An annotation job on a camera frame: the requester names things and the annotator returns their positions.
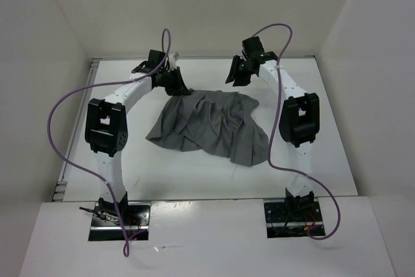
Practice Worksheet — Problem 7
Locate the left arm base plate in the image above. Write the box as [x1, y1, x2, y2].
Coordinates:
[88, 201, 152, 242]

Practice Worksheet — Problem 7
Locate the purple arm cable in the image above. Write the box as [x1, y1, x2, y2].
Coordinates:
[251, 23, 341, 241]
[47, 28, 172, 258]

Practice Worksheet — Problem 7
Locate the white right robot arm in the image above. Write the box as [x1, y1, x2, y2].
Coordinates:
[226, 53, 320, 221]

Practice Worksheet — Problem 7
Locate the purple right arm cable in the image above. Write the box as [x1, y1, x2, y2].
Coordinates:
[251, 23, 341, 241]

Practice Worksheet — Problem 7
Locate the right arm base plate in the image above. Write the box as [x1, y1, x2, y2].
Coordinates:
[263, 199, 326, 239]

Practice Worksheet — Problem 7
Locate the grey pleated skirt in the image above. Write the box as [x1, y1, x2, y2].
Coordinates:
[146, 90, 268, 167]

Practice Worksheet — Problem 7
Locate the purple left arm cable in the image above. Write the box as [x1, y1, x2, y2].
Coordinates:
[47, 28, 172, 258]

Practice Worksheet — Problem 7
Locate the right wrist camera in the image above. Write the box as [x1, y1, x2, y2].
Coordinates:
[242, 36, 268, 60]

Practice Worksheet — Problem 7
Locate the aluminium table frame rail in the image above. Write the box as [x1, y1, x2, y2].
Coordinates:
[51, 58, 101, 202]

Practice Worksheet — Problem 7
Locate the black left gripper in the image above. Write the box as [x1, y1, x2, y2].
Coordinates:
[158, 66, 190, 96]

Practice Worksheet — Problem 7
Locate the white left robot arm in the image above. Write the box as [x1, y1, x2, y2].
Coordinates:
[85, 60, 190, 225]

